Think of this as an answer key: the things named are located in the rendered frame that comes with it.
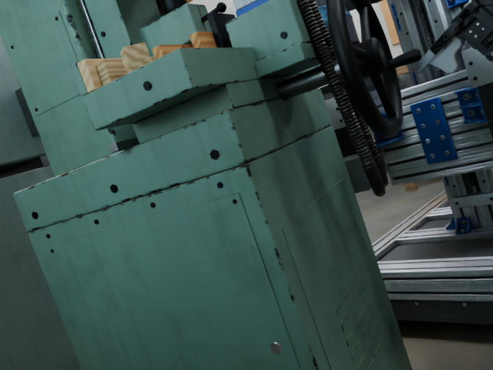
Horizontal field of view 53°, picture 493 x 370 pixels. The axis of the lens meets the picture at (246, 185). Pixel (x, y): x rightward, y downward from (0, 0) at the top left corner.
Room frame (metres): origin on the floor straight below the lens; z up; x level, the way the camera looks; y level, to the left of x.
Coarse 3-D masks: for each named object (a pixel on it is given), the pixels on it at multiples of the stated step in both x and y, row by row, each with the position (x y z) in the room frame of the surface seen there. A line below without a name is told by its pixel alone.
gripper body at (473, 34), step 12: (480, 0) 0.86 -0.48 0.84; (492, 0) 0.84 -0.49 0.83; (468, 12) 0.85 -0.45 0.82; (480, 12) 0.84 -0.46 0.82; (492, 12) 0.85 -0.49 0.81; (468, 24) 0.86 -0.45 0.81; (480, 24) 0.85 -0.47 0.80; (492, 24) 0.83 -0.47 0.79; (468, 36) 0.87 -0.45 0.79; (480, 36) 0.86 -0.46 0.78; (492, 36) 0.85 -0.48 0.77; (480, 48) 0.85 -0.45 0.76
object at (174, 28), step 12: (180, 12) 1.01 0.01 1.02; (192, 12) 1.00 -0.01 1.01; (204, 12) 1.04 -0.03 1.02; (156, 24) 1.04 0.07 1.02; (168, 24) 1.03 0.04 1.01; (180, 24) 1.01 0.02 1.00; (192, 24) 1.00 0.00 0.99; (204, 24) 1.03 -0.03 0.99; (144, 36) 1.06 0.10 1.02; (156, 36) 1.05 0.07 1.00; (168, 36) 1.03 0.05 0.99; (180, 36) 1.02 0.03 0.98
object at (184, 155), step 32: (320, 96) 1.14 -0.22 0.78; (192, 128) 0.82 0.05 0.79; (224, 128) 0.79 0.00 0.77; (256, 128) 0.84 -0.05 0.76; (288, 128) 0.95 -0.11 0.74; (320, 128) 1.08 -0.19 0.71; (128, 160) 0.90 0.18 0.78; (160, 160) 0.86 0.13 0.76; (192, 160) 0.83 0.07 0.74; (224, 160) 0.80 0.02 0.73; (32, 192) 1.04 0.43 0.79; (64, 192) 0.99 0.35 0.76; (96, 192) 0.95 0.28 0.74; (128, 192) 0.91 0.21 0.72; (32, 224) 1.06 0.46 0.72
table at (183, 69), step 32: (160, 64) 0.74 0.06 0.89; (192, 64) 0.73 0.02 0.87; (224, 64) 0.81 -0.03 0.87; (256, 64) 0.89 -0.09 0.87; (288, 64) 0.87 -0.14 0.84; (320, 64) 1.20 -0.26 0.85; (96, 96) 0.81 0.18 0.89; (128, 96) 0.78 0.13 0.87; (160, 96) 0.75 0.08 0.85; (192, 96) 0.82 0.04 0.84; (96, 128) 0.82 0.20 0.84
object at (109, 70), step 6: (108, 60) 0.82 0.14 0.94; (114, 60) 0.83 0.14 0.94; (120, 60) 0.85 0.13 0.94; (96, 66) 0.82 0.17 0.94; (102, 66) 0.82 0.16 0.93; (108, 66) 0.82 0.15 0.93; (114, 66) 0.83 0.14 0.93; (120, 66) 0.84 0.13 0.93; (102, 72) 0.82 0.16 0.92; (108, 72) 0.81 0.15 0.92; (114, 72) 0.83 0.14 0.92; (120, 72) 0.84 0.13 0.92; (126, 72) 0.85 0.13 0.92; (102, 78) 0.82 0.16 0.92; (108, 78) 0.81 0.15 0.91; (114, 78) 0.82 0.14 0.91
